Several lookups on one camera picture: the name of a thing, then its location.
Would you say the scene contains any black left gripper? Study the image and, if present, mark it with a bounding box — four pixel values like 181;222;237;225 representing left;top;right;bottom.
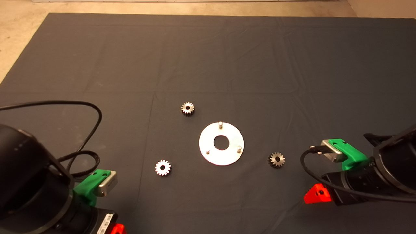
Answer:
85;207;127;234

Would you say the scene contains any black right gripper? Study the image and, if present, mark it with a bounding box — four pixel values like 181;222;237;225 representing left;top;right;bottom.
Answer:
304;164;375;206

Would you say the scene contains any small steel planetary gear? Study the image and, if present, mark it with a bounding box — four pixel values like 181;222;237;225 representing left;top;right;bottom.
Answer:
268;152;286;168
181;102;195;116
155;160;171;176

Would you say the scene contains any round metal carrier plate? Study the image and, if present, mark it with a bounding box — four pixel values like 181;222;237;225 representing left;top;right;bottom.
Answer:
199;121;245;166

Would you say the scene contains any dark grey table cloth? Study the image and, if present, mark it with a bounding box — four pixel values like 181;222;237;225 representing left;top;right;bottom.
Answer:
0;13;416;234

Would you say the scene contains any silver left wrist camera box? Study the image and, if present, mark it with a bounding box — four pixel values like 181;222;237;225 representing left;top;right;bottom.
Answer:
97;171;118;197

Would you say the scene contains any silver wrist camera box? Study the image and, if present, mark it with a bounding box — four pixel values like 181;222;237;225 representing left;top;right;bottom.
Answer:
321;140;346;163
97;171;118;197

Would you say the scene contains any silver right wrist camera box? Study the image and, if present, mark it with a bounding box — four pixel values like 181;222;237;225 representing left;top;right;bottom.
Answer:
321;140;346;163

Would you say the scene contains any black right camera cable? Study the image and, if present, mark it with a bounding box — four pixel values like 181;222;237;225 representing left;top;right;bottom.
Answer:
300;145;416;204

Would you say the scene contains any green right camera mount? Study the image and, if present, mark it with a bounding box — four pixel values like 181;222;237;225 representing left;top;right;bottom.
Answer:
328;139;369;171

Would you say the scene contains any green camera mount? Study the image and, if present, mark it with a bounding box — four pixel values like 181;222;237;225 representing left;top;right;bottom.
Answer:
328;139;369;171
73;169;111;207

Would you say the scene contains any green left camera mount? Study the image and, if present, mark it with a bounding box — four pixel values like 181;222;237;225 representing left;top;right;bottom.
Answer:
73;169;111;207

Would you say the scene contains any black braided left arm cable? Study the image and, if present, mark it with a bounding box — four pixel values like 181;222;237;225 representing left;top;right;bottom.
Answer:
67;150;102;177

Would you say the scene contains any thin black left camera cable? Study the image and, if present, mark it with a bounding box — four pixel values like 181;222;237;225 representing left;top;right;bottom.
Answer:
0;100;103;163

